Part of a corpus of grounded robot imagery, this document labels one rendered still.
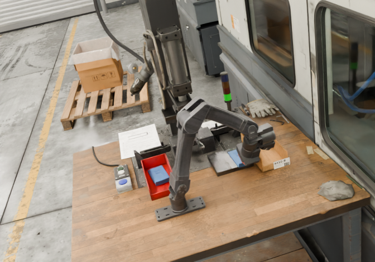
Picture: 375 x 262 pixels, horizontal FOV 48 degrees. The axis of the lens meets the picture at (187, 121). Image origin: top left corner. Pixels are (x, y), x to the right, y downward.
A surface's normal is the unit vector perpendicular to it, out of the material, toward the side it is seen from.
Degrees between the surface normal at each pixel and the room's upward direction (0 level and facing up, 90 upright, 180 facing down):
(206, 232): 0
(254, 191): 0
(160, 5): 90
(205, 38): 90
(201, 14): 90
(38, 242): 0
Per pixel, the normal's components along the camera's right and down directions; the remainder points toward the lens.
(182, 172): 0.30, 0.20
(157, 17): 0.23, 0.41
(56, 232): -0.18, -0.87
